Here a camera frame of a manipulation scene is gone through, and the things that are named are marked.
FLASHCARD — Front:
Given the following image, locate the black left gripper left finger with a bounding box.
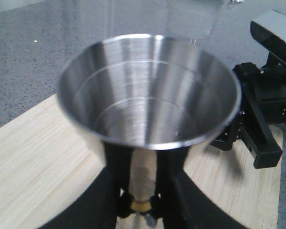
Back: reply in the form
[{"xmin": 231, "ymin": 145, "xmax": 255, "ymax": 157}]
[{"xmin": 42, "ymin": 143, "xmax": 133, "ymax": 229}]

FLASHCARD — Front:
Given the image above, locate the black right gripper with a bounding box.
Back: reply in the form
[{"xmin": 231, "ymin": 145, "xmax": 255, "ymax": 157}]
[{"xmin": 211, "ymin": 53, "xmax": 286, "ymax": 169}]

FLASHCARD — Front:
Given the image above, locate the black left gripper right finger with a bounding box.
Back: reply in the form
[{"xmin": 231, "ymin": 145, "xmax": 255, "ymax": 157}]
[{"xmin": 154, "ymin": 147, "xmax": 245, "ymax": 229}]

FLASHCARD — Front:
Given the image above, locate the steel double jigger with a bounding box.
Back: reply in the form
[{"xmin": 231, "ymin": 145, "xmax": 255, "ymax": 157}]
[{"xmin": 57, "ymin": 34, "xmax": 241, "ymax": 229}]

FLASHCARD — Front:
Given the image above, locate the clear glass beaker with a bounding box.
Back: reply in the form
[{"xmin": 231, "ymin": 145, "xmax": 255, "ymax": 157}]
[{"xmin": 165, "ymin": 0, "xmax": 225, "ymax": 42}]

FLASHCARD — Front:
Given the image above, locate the wooden cutting board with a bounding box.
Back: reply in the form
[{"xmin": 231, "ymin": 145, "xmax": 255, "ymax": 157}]
[{"xmin": 0, "ymin": 95, "xmax": 281, "ymax": 229}]

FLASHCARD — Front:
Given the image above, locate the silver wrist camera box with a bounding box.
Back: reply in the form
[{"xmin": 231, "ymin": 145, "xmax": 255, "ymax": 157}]
[{"xmin": 250, "ymin": 10, "xmax": 286, "ymax": 64}]

